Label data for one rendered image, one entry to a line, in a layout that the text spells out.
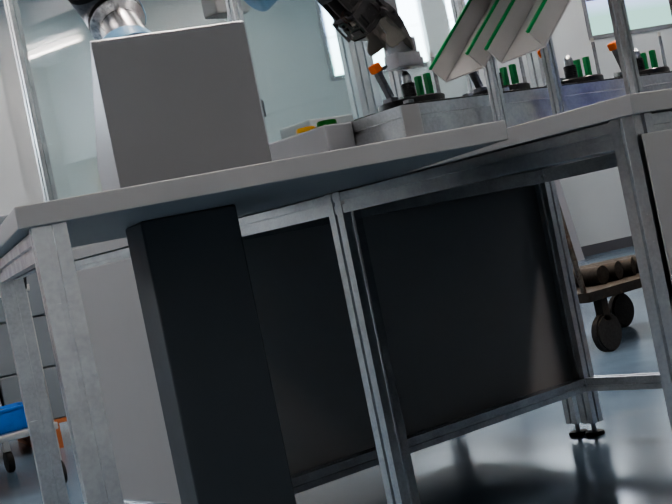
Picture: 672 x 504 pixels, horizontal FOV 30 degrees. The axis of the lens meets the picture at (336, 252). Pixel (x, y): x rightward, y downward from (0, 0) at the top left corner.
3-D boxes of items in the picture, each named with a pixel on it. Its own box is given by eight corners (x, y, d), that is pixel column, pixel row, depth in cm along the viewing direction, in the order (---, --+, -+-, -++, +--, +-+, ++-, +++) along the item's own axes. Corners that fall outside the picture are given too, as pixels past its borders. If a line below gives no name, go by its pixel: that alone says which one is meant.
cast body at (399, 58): (399, 66, 250) (392, 32, 250) (386, 71, 254) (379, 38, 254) (430, 63, 256) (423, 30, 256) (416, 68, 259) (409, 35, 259)
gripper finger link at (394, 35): (402, 64, 251) (367, 35, 249) (415, 44, 253) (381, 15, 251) (409, 58, 248) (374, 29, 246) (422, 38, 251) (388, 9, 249)
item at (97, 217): (18, 229, 156) (13, 207, 156) (-16, 264, 241) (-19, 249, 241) (509, 139, 178) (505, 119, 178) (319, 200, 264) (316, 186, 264)
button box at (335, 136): (330, 155, 238) (323, 124, 238) (269, 173, 254) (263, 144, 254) (358, 151, 242) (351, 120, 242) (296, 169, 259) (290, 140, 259)
